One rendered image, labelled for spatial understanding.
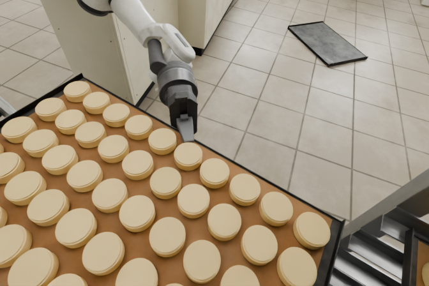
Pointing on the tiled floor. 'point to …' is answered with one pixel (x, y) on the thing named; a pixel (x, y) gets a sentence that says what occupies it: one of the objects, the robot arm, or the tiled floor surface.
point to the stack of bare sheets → (326, 43)
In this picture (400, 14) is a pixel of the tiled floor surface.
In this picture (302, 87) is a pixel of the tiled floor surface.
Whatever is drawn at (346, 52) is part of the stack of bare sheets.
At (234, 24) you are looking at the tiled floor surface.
